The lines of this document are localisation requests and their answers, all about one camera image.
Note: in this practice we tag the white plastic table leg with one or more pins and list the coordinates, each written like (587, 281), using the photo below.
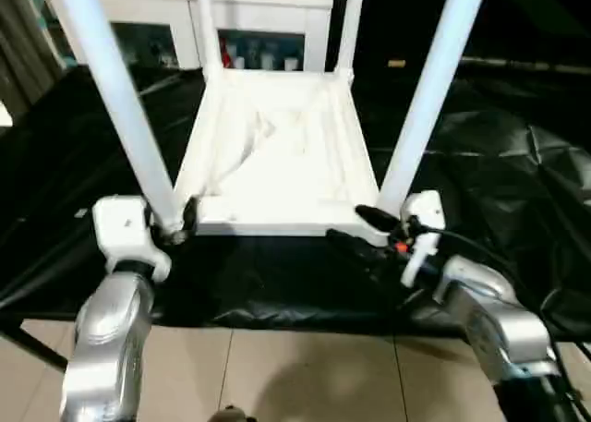
(115, 71)
(208, 25)
(352, 25)
(429, 80)

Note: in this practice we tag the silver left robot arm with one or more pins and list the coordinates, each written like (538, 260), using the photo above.
(106, 329)

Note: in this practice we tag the black plastic mat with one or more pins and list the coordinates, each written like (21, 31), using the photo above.
(277, 279)

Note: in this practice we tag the small tan label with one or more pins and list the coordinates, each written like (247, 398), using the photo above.
(396, 63)

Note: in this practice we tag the red bottle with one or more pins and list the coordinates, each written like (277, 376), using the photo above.
(225, 55)

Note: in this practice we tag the black stand leg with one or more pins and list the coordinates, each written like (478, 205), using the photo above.
(37, 348)

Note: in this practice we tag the dark left robot foot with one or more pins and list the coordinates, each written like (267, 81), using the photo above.
(231, 415)

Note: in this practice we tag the white sideboard cabinet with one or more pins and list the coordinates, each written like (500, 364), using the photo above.
(258, 11)

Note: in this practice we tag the grey curtain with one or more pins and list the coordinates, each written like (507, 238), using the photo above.
(23, 48)

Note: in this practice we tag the dark metal rail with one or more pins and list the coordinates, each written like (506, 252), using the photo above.
(508, 63)

